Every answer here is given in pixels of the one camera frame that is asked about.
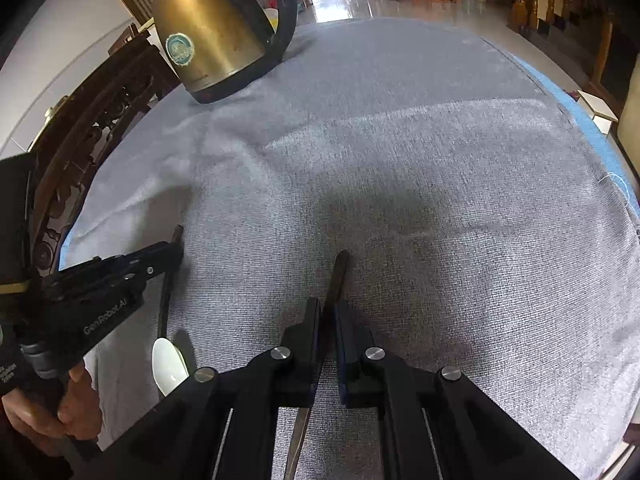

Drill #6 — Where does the gold electric kettle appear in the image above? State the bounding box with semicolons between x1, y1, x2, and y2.
145;0;299;106

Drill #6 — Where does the wooden stair railing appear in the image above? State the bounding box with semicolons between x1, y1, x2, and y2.
507;0;616;86

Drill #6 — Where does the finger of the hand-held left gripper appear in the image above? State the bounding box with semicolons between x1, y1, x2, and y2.
100;241;183;267
122;259;181;287

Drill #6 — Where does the white spoon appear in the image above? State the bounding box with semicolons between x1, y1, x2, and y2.
151;337;190;397

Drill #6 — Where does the white step stool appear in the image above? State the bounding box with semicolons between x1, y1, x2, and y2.
575;89;621;136

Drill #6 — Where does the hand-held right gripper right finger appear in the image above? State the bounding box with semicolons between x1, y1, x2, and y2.
334;302;581;480

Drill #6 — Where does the grey tablecloth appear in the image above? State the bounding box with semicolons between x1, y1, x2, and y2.
60;16;640;480

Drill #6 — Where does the person's left hand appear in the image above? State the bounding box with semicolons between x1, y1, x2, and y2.
0;360;103;457

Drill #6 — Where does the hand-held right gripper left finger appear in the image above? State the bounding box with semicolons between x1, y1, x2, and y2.
97;296;323;480

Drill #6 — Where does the blue table cover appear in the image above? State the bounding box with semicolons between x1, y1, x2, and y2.
510;52;640;231

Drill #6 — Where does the carved dark wooden sideboard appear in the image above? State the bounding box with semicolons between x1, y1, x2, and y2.
27;20;176;281

